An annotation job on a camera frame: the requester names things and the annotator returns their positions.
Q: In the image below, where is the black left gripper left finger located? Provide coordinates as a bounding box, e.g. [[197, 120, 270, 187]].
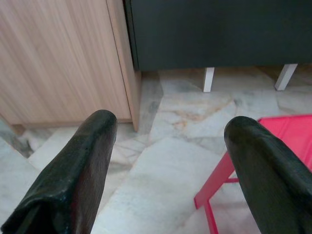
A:
[[0, 109, 117, 234]]

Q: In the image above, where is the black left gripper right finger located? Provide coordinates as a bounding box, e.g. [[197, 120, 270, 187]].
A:
[[224, 116, 312, 234]]

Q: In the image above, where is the black low tv cabinet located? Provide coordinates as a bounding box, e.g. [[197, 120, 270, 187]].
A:
[[123, 0, 312, 93]]

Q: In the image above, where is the light wooden cabinet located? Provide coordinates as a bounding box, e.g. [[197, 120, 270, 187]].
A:
[[0, 0, 142, 136]]

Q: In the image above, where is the red plastic stool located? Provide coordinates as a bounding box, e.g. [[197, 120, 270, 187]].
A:
[[194, 114, 312, 234]]

